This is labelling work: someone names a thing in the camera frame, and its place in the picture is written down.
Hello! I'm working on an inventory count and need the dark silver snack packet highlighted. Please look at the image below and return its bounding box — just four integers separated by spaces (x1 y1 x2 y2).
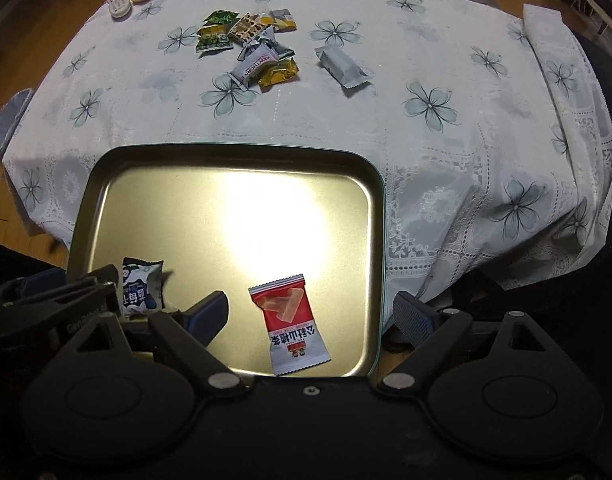
243 30 295 61

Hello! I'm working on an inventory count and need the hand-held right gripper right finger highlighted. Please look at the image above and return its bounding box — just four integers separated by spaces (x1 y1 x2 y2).
378 291 564 395

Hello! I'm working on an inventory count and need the brown patterned snack packet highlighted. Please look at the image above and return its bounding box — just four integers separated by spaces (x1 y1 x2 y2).
228 12 277 43

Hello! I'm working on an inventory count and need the gold metal tin tray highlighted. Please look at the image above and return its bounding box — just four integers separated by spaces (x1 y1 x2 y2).
66 144 387 378

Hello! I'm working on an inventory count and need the white floral tablecloth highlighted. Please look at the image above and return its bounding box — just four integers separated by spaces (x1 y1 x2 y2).
1 0 612 356

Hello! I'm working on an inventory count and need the grey oval pad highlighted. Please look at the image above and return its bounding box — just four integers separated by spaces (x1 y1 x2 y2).
0 89 34 157

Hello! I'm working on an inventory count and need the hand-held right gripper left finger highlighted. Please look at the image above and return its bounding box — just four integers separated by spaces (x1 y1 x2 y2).
61 290 243 395

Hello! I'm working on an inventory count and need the green and yellow snack packet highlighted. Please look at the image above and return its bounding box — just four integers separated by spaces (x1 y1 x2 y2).
194 25 235 53

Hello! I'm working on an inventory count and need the red and white snack packet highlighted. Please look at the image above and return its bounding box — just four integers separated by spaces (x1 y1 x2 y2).
248 272 333 377

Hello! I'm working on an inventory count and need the dark blue white snack packet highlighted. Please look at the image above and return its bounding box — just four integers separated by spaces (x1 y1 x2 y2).
120 257 173 318

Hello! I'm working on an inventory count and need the grey snack packet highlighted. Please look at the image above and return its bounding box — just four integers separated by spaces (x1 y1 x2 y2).
314 45 374 90

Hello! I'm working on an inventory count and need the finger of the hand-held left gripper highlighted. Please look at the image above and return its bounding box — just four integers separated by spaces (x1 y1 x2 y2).
45 282 122 319
77 265 121 289

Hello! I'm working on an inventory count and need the gold foil snack packet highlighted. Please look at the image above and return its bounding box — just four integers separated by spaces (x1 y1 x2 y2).
258 56 301 93

